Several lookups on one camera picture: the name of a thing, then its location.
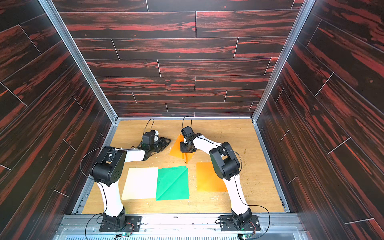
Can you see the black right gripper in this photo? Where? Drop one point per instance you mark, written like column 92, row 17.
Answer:
column 187, row 144

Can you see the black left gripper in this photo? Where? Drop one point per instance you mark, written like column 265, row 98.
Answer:
column 163, row 142

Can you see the orange paper sheet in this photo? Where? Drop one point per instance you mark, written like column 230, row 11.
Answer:
column 207, row 179
column 176, row 150

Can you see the green paper sheet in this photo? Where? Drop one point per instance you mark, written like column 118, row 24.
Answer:
column 173, row 184

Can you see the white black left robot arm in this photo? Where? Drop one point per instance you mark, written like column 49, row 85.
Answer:
column 106, row 173

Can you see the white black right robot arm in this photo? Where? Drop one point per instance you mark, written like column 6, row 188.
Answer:
column 227, row 167

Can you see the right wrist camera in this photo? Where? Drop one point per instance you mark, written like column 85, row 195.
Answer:
column 188, row 133

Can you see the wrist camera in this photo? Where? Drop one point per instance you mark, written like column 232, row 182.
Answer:
column 188, row 133
column 150, row 138

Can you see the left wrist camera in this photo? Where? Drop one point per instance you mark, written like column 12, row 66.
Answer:
column 150, row 138

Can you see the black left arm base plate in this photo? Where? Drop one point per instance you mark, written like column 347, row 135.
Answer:
column 121, row 223

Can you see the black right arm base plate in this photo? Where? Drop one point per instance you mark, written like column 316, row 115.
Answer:
column 228, row 224

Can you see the aluminium right base rail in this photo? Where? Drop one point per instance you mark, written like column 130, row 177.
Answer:
column 272, row 169

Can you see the aluminium front frame rail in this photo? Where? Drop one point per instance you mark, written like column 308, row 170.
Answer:
column 275, row 226

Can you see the aluminium corner post left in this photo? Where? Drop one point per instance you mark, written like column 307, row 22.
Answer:
column 58, row 23

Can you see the aluminium corner post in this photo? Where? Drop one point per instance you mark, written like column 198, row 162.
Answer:
column 58, row 23
column 294, row 33

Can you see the aluminium corner post right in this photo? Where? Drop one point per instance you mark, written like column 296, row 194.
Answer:
column 294, row 33

